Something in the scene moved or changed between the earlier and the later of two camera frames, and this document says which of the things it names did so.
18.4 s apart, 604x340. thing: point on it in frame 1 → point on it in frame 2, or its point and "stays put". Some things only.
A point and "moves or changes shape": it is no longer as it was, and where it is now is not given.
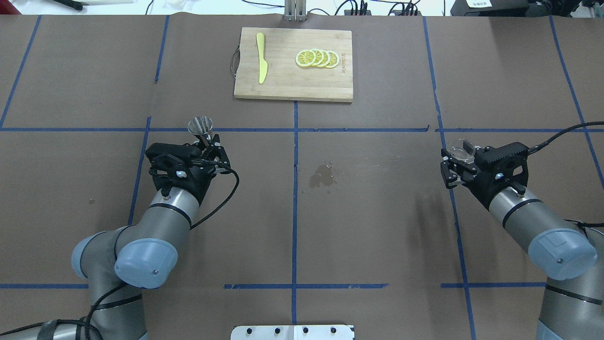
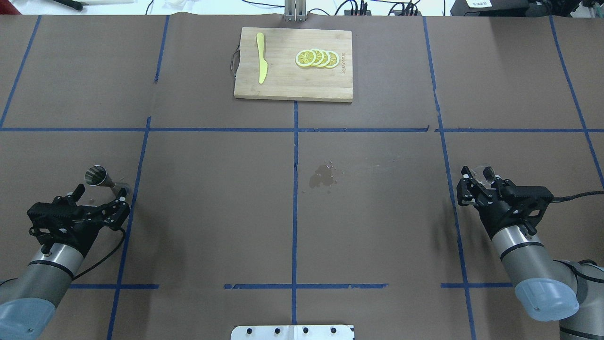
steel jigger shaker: (200, 125) → (96, 175)
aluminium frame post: (295, 10) stays put
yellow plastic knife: (263, 64) stays put
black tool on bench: (71, 4) stays put
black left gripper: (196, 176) → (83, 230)
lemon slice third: (326, 59) stays put
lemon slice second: (319, 57) stays put
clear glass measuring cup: (464, 150) moves or changes shape
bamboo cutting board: (286, 80) stays put
